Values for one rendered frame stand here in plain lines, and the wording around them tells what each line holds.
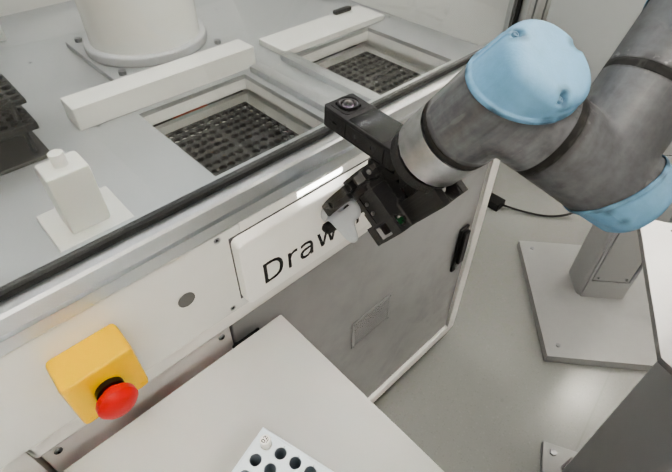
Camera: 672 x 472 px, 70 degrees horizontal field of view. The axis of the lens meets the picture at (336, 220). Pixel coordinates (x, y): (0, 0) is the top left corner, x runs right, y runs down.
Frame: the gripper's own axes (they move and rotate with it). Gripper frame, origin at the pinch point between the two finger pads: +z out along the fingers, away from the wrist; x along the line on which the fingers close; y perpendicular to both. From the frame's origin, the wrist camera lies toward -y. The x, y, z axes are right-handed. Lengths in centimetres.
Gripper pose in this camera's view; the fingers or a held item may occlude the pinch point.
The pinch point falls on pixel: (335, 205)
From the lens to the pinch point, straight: 63.2
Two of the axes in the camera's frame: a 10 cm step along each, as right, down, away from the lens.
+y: 5.6, 8.3, -0.4
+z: -4.0, 3.1, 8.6
